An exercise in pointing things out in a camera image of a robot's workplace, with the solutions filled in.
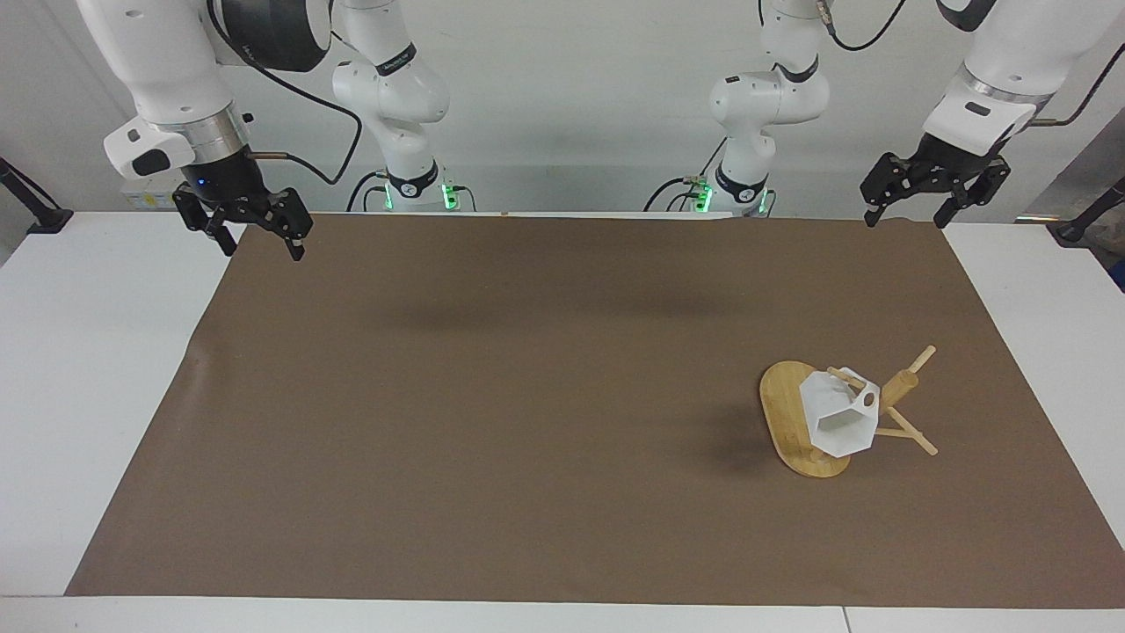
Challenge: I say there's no wooden cup rack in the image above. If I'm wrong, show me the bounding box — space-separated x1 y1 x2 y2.
758 344 940 481

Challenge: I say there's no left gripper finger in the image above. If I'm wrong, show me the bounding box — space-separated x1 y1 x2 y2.
860 151 925 229
933 156 1011 230

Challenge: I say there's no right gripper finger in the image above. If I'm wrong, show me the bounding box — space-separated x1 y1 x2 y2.
239 188 315 263
172 186 239 258

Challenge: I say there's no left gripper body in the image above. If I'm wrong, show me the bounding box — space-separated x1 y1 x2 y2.
912 132 999 185

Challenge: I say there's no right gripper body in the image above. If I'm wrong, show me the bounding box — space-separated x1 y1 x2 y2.
184 145 269 217

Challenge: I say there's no black stand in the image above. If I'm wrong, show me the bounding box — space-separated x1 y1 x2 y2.
1049 175 1125 246
0 157 74 235

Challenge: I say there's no black cable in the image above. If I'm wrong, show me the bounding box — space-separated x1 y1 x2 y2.
643 136 729 213
206 0 364 187
816 0 909 52
346 170 390 213
1027 63 1125 127

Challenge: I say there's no white faceted cup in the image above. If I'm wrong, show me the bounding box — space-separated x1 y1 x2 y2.
801 366 882 459

